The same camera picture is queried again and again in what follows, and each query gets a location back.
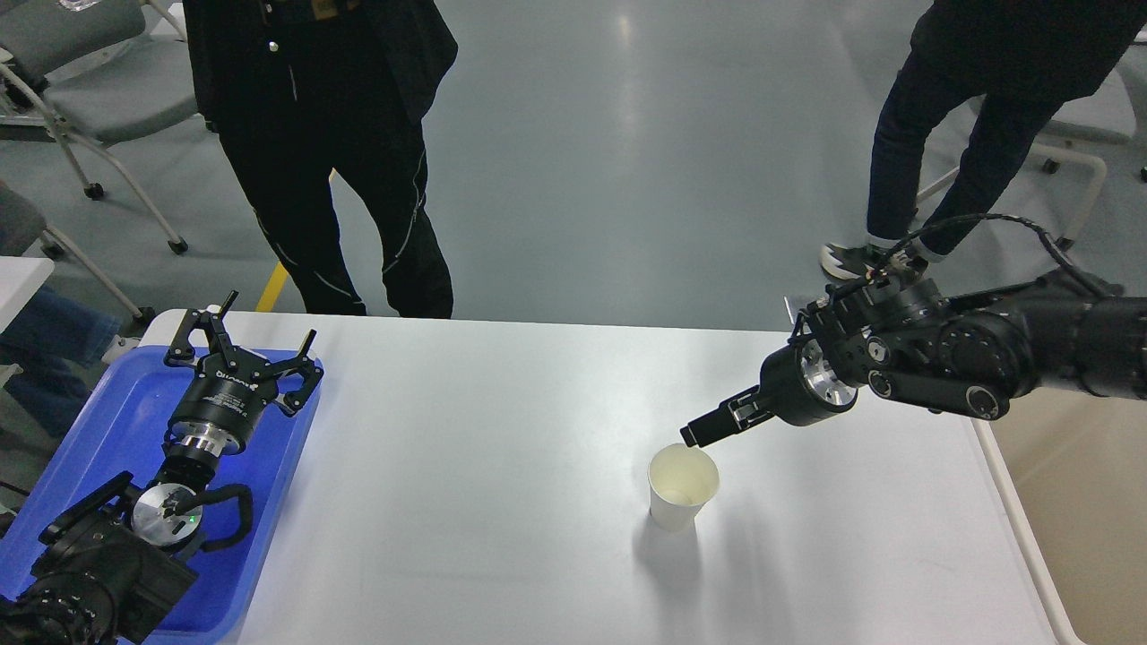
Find person in black jacket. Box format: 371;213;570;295
185;1;458;319

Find grey chair left edge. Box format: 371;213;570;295
1;184;156;326

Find white paper cup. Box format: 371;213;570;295
647;443;720;533

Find grey chair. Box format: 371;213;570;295
882;3;1144;261
1;1;197;254

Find person in dark jeans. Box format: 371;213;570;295
820;1;1146;280

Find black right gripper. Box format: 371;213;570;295
679;339;858;448

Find seated person blue jeans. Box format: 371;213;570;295
1;285;140;438

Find grey chair upper left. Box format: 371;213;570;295
1;1;197;254

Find grey chair upper right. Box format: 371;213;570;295
882;3;1144;261

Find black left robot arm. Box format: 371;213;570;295
3;309;326;644

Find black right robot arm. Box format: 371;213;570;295
680;218;1146;446

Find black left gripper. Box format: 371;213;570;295
164;290;323;456

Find blue plastic tray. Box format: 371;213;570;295
1;345;321;644

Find beige plastic bin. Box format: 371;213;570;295
972;389;1146;644

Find white side table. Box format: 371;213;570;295
1;256;55;331

